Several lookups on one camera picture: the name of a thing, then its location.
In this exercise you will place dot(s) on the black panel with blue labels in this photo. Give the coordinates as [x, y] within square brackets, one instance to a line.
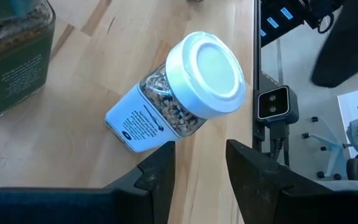
[278, 29]

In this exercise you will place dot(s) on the person's leg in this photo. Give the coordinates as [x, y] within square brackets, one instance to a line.
[346, 40]

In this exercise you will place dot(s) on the black table-level camera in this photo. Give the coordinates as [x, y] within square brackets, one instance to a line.
[273, 105]

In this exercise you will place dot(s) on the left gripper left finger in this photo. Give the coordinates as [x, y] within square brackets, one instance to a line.
[73, 207]

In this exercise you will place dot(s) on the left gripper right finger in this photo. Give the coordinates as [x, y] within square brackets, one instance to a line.
[291, 202]

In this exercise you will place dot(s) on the white-lid bagel seasoning jar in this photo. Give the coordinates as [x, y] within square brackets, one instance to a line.
[204, 74]

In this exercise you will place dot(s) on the green-lid oregano spice jar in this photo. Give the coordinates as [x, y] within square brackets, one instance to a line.
[14, 71]

